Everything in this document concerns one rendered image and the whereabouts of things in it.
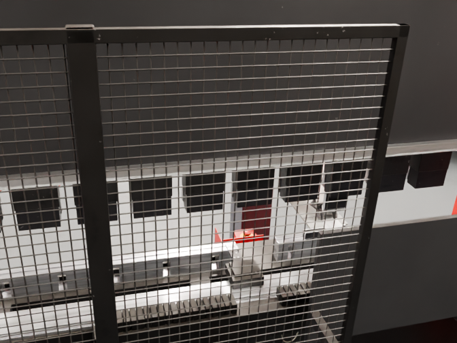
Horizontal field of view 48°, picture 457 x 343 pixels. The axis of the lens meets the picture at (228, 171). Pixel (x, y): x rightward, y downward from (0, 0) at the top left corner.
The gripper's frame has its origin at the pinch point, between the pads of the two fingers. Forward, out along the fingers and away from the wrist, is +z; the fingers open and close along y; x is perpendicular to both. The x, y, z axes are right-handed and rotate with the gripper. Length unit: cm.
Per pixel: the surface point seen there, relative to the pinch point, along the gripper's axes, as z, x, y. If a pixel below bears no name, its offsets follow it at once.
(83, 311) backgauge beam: 25, -24, -106
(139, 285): 19, 1, -85
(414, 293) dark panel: 36, -46, 4
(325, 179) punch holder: -13.1, -16.3, -6.0
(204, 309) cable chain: 30, -39, -68
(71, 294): 18, 1, -111
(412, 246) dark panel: 20, -59, -1
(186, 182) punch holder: -15, -26, -66
